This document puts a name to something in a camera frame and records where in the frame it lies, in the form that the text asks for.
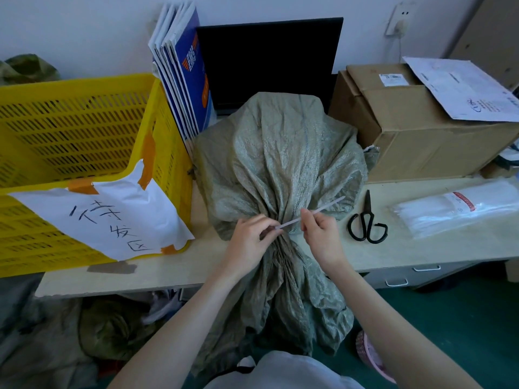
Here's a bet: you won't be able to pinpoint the grey drawer unit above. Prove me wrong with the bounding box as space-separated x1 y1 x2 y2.
361 261 483 290

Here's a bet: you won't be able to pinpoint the white cable tie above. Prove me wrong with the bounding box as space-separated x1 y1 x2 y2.
275 196 346 231

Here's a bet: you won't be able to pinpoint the pink plastic basket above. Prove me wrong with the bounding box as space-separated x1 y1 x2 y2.
355 330 397 384

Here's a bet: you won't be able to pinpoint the person's left forearm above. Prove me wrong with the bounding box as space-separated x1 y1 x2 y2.
107 263 263 389

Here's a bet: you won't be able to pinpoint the white handwritten paper sign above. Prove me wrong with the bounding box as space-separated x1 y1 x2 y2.
8 159 195 262

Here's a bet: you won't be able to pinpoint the yellow plastic crate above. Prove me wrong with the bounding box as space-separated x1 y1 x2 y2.
0 73 194 279

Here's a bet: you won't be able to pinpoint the white printed paper sheet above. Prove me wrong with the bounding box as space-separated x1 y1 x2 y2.
402 56 519 123

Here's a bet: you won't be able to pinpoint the black monitor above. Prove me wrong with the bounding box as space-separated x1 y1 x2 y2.
196 17 344 116

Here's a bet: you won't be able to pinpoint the person's right hand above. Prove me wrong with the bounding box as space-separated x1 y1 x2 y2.
300 208 350 274

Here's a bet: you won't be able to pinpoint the green woven sack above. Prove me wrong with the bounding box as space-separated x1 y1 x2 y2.
190 92 380 377

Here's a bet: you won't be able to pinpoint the camouflage cloth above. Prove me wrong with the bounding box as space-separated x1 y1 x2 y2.
0 53 61 86

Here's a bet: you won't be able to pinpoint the brown cardboard box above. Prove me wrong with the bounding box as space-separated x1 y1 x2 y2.
328 63 519 183

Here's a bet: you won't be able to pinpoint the pack of white cable ties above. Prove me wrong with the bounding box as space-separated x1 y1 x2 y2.
391 180 519 240

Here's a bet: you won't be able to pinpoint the beige cabinet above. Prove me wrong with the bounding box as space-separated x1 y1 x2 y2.
449 0 519 90

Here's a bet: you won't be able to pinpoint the person's white shirt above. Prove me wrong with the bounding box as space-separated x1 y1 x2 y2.
204 351 365 389

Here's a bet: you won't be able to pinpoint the black scissors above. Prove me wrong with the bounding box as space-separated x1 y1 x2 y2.
347 190 389 244

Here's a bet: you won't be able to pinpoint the white wall socket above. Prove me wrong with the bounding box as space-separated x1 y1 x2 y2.
384 1 418 37

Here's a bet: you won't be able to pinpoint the person's left hand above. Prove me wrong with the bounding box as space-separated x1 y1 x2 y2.
222 214 285 281

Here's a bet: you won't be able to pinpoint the white box label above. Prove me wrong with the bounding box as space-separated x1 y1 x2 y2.
379 73 410 87

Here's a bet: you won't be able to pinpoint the person's right forearm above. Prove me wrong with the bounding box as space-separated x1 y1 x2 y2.
328 259 484 389

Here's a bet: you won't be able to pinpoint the stack of blue white folders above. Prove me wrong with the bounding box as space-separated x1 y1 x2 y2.
148 1 217 157

